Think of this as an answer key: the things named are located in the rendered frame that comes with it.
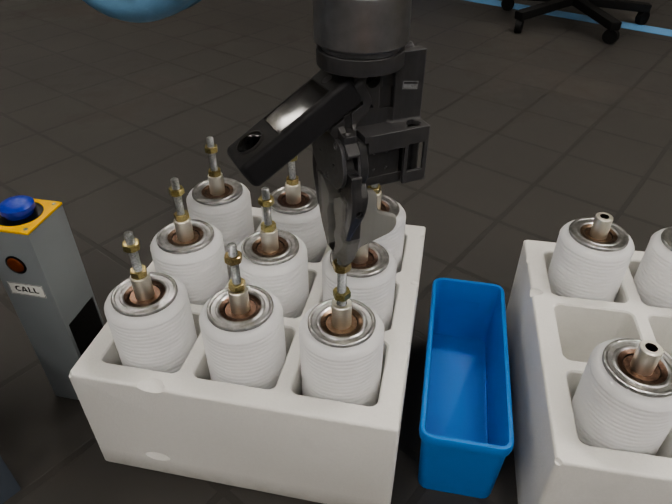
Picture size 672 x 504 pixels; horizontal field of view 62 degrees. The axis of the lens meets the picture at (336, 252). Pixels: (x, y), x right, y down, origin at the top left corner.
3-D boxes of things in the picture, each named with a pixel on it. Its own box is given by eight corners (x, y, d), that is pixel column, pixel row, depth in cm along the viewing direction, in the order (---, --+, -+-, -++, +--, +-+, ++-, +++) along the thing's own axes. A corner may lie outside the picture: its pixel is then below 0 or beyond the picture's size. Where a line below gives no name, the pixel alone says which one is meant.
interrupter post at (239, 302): (242, 300, 66) (240, 278, 64) (255, 310, 64) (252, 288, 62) (225, 310, 64) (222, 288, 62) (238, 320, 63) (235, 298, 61)
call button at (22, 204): (25, 228, 67) (19, 213, 65) (-5, 224, 67) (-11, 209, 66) (45, 210, 70) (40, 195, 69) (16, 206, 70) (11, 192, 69)
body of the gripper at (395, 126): (425, 187, 51) (440, 52, 43) (338, 207, 48) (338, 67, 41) (386, 151, 56) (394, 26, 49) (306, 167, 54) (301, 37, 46)
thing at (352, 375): (338, 469, 68) (338, 370, 57) (289, 420, 74) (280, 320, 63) (392, 424, 73) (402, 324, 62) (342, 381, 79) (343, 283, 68)
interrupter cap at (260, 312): (247, 280, 69) (247, 275, 68) (287, 310, 64) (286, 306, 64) (194, 309, 64) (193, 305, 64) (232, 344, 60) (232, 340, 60)
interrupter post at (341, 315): (340, 335, 61) (341, 313, 59) (326, 324, 63) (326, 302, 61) (356, 325, 62) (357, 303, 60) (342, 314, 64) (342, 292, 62)
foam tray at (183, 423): (389, 517, 70) (398, 431, 59) (104, 461, 77) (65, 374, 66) (416, 308, 101) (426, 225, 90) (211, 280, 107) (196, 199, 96)
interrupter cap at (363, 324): (339, 361, 58) (339, 356, 58) (293, 323, 63) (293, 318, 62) (389, 326, 62) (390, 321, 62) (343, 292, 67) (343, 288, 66)
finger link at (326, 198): (381, 247, 59) (388, 171, 53) (329, 260, 57) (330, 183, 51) (368, 230, 61) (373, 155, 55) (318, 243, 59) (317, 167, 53)
